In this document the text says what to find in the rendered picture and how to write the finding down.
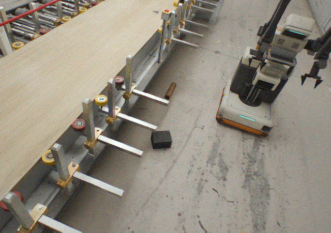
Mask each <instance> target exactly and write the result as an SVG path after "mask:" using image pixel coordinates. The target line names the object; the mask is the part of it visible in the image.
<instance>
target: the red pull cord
mask: <svg viewBox="0 0 331 233"><path fill-rule="evenodd" d="M59 1H61V0H54V1H52V2H50V3H47V4H45V5H43V6H40V7H38V8H35V9H33V10H31V11H29V12H26V13H24V14H21V15H19V16H17V17H15V18H12V19H10V20H7V21H5V22H2V23H0V27H1V26H4V25H6V24H8V23H10V22H13V21H15V20H17V19H20V18H22V17H24V16H27V15H29V14H31V13H33V12H35V11H38V10H40V9H42V8H45V7H47V6H50V5H52V4H54V3H57V2H59Z"/></svg>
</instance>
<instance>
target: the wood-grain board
mask: <svg viewBox="0 0 331 233"><path fill-rule="evenodd" d="M173 2H174V0H105V1H103V2H102V3H100V4H98V5H96V6H95V7H93V8H91V9H89V10H87V11H85V12H83V13H82V14H80V15H78V16H76V17H75V18H73V19H71V20H69V21H67V22H66V23H64V24H62V25H60V26H59V27H57V28H55V29H53V30H51V31H50V32H47V33H46V34H44V35H42V36H40V37H39V38H37V39H36V40H34V41H33V42H30V43H29V44H27V45H25V46H23V47H21V48H20V49H17V50H16V51H14V52H13V53H11V54H9V55H7V56H5V57H3V58H1V59H0V206H1V200H2V198H3V197H4V196H5V195H6V194H7V193H8V192H13V191H14V190H15V189H16V188H17V187H18V186H19V185H20V184H21V182H22V181H23V180H24V179H25V178H26V177H27V176H28V175H29V174H30V173H31V171H32V170H34V169H35V168H36V166H37V165H38V164H39V163H40V161H41V160H42V155H43V154H44V153H45V152H46V151H48V150H50V149H51V147H52V146H53V145H54V144H55V143H58V141H60V140H61V139H62V138H63V136H64V135H65V134H66V133H67V132H68V131H69V130H70V129H71V128H72V123H73V122H74V120H75V119H79V118H81V116H82V115H83V106H82V101H83V100H84V99H85V98H88V99H91V100H92V104H93V103H94V102H95V97H96V96H98V95H101V94H102V93H104V91H105V90H106V89H107V88H108V80H109V79H110V78H111V79H113V78H114V77H115V76H118V75H119V74H120V73H121V72H122V71H123V70H124V69H125V68H126V57H127V56H128V55H130V56H132V57H133V59H134V57H135V56H136V55H137V54H138V53H139V52H140V51H141V50H142V49H143V48H144V47H145V46H146V45H147V44H148V42H149V41H150V40H151V39H152V37H153V36H154V35H155V34H156V33H157V31H158V29H159V28H160V27H162V23H163V20H162V19H161V13H162V11H163V10H164V9H169V10H171V11H173V10H174V11H176V10H177V9H178V6H174V5H173ZM153 10H154V11H155V10H156V11H159V14H155V13H153Z"/></svg>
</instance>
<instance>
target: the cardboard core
mask: <svg viewBox="0 0 331 233"><path fill-rule="evenodd" d="M175 88H176V84H175V83H171V85H170V87H169V89H168V91H167V92H166V94H165V96H164V98H165V99H166V100H169V99H170V97H171V95H172V93H173V91H174V89H175Z"/></svg>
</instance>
